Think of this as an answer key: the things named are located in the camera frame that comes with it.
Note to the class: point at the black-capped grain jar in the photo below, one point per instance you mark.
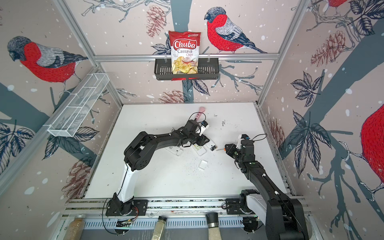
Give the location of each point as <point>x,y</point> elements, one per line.
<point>212,219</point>

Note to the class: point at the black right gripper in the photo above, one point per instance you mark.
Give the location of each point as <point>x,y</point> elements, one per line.
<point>230,149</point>

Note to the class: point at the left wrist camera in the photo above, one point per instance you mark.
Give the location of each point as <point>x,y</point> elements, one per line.
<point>203,126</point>

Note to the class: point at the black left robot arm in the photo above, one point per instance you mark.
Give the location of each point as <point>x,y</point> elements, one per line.
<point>141,150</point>

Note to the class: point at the glass jar of grains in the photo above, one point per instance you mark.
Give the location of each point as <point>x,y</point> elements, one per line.
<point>75,228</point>

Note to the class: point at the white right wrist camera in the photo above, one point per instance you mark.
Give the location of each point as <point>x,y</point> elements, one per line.
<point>240,138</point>

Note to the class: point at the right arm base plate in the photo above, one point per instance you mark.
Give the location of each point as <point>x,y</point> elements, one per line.
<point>237,206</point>

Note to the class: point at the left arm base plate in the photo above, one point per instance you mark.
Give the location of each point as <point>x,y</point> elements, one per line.
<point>135,207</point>

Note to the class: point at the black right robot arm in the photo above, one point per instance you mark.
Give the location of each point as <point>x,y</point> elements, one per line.
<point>282,216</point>

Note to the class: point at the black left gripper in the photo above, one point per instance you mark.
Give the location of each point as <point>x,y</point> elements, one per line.
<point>202,140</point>

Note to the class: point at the slim seed bottle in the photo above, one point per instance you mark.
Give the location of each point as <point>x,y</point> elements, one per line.
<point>159,230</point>

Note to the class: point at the black wall basket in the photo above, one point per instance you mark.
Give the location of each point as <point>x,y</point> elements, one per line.
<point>208,69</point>

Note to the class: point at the white remote control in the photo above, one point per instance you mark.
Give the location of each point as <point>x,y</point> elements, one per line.
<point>200,150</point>
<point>211,146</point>

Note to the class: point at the white wire mesh shelf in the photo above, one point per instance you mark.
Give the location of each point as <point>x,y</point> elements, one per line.
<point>70,119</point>

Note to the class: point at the Chuba cassava chips bag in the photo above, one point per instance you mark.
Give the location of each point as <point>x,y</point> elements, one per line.
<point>185,50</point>

